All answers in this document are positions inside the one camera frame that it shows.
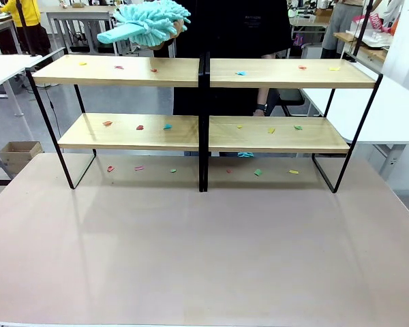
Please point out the person's left hand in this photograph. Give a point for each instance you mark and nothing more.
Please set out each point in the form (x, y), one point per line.
(260, 113)

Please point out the person's right hand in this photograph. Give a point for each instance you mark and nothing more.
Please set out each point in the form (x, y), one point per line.
(179, 29)

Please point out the teal chenille duster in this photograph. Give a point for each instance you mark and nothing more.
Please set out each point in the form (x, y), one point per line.
(146, 20)

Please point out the person's left forearm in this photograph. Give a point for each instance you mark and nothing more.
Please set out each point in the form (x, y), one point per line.
(263, 97)

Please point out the black wristwatch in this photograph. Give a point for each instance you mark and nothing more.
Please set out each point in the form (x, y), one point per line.
(261, 107)

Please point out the black chair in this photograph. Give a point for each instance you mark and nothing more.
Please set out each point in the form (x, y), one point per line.
(291, 97)

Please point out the teal fluffy tuft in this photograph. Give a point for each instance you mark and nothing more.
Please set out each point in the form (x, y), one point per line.
(245, 154)

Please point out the blue paper scrap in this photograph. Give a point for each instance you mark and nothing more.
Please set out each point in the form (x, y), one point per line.
(240, 73)

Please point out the person's black shirt torso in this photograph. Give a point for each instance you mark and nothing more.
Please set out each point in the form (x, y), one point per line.
(231, 34)

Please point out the teal paper scrap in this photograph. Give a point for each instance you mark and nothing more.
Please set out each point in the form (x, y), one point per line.
(167, 126)

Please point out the grey metal table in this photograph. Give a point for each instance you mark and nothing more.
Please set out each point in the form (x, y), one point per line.
(78, 15)

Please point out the orange-red paper scrap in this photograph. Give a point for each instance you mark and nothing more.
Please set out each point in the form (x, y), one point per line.
(107, 123)

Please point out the person in grey shorts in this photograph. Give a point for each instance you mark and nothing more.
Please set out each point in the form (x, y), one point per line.
(339, 24)

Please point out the wooden workbench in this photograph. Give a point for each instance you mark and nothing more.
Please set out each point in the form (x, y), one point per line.
(368, 47)

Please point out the black stand pole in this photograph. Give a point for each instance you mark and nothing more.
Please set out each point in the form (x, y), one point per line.
(24, 30)
(361, 37)

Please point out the white table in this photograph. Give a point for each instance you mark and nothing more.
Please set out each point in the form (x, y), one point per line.
(388, 112)
(3, 68)

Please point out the pink paper scrap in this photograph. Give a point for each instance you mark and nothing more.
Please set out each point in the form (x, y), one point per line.
(139, 168)

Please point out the pink printed bag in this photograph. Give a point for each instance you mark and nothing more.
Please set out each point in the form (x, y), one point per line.
(375, 21)

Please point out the person in yellow shirt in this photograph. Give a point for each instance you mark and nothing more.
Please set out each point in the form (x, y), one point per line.
(22, 13)

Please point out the cardboard box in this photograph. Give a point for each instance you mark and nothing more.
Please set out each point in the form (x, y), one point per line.
(20, 155)

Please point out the two-tier wooden shelf black frame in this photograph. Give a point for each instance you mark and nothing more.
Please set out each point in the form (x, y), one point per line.
(276, 75)
(122, 77)

